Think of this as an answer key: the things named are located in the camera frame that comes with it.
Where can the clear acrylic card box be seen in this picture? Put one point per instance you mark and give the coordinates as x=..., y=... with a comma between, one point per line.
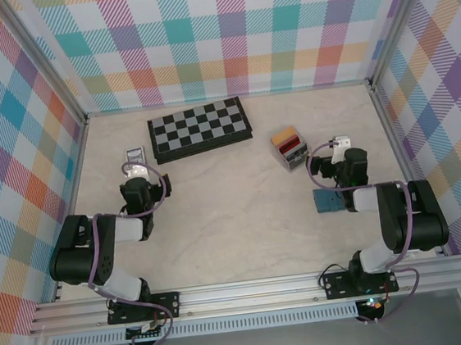
x=292, y=168

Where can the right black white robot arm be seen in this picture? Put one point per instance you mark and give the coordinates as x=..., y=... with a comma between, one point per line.
x=421, y=218

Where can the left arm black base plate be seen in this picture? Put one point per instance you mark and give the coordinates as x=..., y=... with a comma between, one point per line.
x=168, y=304

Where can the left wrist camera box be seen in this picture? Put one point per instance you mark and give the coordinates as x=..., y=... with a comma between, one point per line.
x=137, y=172

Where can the long aluminium mounting rail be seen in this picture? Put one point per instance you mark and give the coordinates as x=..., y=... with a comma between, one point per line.
x=247, y=296

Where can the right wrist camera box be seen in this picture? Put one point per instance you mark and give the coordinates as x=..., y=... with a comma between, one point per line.
x=341, y=144

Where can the small grey card case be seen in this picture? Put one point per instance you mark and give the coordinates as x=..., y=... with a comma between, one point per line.
x=134, y=154

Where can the aluminium frame side rail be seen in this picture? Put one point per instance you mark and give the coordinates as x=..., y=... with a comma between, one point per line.
x=396, y=142
x=77, y=180

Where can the blue leather card holder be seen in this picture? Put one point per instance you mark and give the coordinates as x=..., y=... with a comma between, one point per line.
x=326, y=201

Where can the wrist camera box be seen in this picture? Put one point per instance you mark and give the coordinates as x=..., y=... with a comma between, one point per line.
x=341, y=144
x=137, y=172

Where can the red card stack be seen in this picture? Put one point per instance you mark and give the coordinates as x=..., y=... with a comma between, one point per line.
x=290, y=145

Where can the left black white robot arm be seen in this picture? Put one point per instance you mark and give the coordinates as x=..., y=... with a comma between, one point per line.
x=78, y=254

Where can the small circuit board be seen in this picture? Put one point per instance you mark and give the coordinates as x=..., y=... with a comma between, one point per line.
x=372, y=305
x=146, y=329

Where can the black grey folding chessboard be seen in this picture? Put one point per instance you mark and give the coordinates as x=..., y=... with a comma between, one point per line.
x=197, y=128

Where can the aluminium frame post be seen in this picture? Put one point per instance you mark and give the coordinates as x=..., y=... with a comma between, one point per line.
x=398, y=19
x=44, y=64

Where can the gold card stack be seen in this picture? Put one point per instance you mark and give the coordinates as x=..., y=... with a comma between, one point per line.
x=284, y=134

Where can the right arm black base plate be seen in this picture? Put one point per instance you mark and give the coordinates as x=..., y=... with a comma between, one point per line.
x=337, y=285

